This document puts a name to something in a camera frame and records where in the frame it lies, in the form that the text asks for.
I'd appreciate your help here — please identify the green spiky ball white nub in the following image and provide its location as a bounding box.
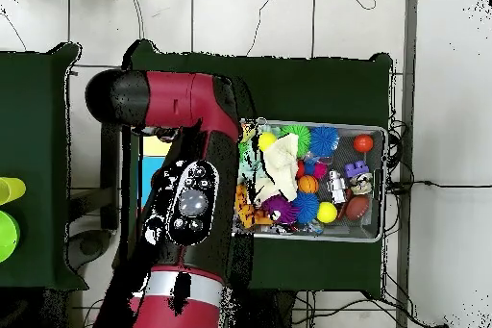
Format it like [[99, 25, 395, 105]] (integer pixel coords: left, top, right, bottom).
[[282, 123, 311, 158]]

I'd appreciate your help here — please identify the purple spiky toy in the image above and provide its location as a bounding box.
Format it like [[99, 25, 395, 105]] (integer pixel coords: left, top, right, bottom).
[[261, 193, 300, 225]]

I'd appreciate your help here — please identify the green spiky ball with eyes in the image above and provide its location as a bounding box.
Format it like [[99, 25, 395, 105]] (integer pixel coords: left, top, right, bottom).
[[237, 139, 256, 161]]

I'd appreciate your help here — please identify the cream muslin cloth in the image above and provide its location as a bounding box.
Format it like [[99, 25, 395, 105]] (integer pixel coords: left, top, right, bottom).
[[253, 133, 300, 204]]

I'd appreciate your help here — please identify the dark green side-table cloth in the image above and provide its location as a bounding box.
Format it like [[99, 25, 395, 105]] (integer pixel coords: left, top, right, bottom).
[[0, 42, 89, 291]]

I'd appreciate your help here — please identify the bright green plastic cup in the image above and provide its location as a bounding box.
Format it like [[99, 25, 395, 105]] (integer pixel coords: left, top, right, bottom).
[[0, 210, 21, 264]]

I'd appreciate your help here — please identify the yellow-green plastic cup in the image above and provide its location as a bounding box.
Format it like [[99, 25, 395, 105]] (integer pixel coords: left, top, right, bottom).
[[0, 176, 27, 206]]

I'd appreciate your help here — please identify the mint green cloth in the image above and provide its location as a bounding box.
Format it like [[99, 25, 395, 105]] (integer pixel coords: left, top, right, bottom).
[[238, 142, 270, 187]]

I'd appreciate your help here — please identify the wooden box with three holes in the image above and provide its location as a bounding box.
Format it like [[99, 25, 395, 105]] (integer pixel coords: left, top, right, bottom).
[[139, 135, 173, 210]]

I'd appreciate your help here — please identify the dark green table cloth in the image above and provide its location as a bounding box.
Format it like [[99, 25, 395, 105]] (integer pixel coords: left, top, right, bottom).
[[120, 39, 394, 300]]

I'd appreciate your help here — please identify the blue spiky ball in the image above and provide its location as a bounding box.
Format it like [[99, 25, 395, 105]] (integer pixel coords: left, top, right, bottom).
[[290, 189, 321, 225], [308, 125, 341, 159]]

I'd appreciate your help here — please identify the shallow mesh bin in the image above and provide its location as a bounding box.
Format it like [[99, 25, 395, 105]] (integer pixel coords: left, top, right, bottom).
[[232, 117, 387, 243]]

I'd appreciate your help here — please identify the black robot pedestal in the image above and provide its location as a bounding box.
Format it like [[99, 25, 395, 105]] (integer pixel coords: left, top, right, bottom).
[[230, 289, 297, 328]]

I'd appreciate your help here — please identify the black upright panel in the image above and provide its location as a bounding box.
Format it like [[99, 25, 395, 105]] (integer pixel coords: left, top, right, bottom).
[[100, 123, 121, 231]]

